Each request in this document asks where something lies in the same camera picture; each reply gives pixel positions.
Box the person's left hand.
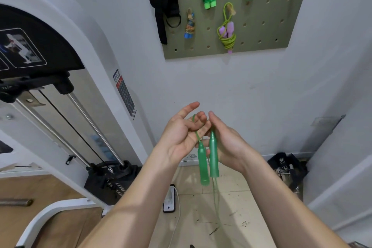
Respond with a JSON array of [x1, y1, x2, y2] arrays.
[[157, 102, 212, 167]]

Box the person's right hand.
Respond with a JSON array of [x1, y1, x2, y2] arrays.
[[205, 111, 257, 173]]

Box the translucent green jump rope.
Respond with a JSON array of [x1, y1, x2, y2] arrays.
[[192, 114, 226, 230]]

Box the person's right forearm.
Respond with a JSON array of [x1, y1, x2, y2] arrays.
[[240, 155, 350, 248]]

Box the person's left forearm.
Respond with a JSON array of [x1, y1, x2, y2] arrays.
[[78, 152, 182, 248]]

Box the red and white warning sticker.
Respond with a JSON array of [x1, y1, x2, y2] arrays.
[[112, 68, 137, 121]]

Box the black bag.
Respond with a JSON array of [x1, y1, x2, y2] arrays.
[[267, 152, 309, 191]]

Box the white power strip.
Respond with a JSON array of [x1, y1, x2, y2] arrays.
[[162, 184, 177, 214]]

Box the steel guide rod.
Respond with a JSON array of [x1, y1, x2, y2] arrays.
[[15, 98, 91, 169], [66, 93, 126, 167]]

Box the black weight stack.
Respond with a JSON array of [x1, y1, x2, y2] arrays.
[[84, 160, 143, 206]]

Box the olive green pegboard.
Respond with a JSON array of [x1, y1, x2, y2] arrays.
[[162, 0, 315, 60]]

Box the black pulley carriage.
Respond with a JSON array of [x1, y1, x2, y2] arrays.
[[0, 71, 75, 104]]

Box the black exercise diagram panel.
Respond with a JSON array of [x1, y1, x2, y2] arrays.
[[0, 4, 85, 80]]

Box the grey metal bar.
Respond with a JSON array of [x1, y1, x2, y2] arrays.
[[0, 198, 34, 207]]

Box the yellow-green jump rope pink handles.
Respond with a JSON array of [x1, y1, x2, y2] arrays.
[[216, 2, 237, 54]]

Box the multicolour jump rope blue handles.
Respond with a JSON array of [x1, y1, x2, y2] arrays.
[[184, 8, 196, 39]]

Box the white power cord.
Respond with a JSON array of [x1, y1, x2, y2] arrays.
[[167, 187, 181, 248]]

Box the white cable machine frame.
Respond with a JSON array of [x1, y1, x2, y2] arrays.
[[0, 0, 155, 248]]

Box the clear plastic wall patch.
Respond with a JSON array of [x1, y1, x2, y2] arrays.
[[310, 115, 346, 128]]

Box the black machine cable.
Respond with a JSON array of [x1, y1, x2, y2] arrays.
[[39, 90, 106, 164]]

